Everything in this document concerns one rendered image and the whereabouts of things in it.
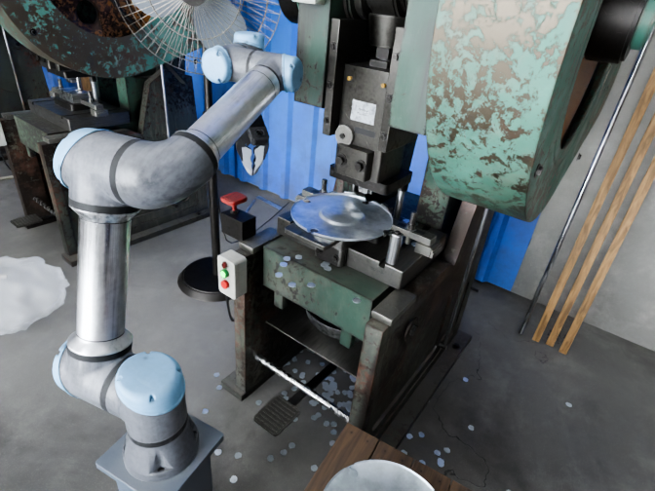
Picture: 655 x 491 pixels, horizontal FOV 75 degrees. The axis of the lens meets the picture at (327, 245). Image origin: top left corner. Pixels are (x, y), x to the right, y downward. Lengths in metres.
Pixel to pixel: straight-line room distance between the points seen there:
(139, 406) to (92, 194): 0.38
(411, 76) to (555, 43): 0.44
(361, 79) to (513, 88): 0.54
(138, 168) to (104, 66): 1.45
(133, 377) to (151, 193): 0.35
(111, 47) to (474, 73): 1.73
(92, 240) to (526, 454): 1.53
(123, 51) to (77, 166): 1.42
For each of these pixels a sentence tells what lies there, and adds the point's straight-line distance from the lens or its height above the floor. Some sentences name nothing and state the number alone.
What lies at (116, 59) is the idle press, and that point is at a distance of 2.18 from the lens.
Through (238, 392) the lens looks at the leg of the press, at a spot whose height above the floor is 0.03.
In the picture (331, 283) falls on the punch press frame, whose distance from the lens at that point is 1.17.
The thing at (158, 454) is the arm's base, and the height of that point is 0.51.
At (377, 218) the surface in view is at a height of 0.78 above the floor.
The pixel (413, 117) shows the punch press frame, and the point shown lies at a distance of 1.03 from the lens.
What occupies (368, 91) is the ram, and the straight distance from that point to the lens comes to 1.13.
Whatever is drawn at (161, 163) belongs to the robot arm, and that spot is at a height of 1.06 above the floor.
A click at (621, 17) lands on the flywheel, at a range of 0.98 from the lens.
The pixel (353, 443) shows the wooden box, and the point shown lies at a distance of 1.18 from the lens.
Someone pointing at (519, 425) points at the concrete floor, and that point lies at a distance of 1.87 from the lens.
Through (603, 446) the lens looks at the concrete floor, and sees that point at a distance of 1.98.
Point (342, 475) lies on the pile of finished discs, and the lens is 1.10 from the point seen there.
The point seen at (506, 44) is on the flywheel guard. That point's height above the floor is 1.28.
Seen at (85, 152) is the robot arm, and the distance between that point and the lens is 0.81.
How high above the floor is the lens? 1.32
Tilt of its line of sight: 30 degrees down
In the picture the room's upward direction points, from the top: 6 degrees clockwise
